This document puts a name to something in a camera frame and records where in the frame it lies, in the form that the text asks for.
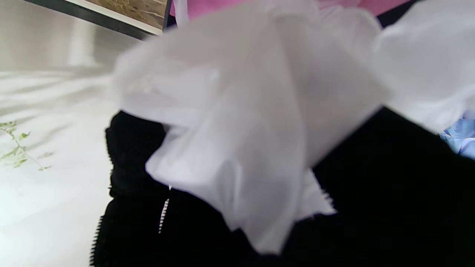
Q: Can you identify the black box pink inside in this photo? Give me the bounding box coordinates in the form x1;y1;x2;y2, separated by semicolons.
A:
169;0;420;28

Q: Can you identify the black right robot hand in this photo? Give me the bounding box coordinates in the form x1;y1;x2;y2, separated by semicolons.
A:
89;107;475;267

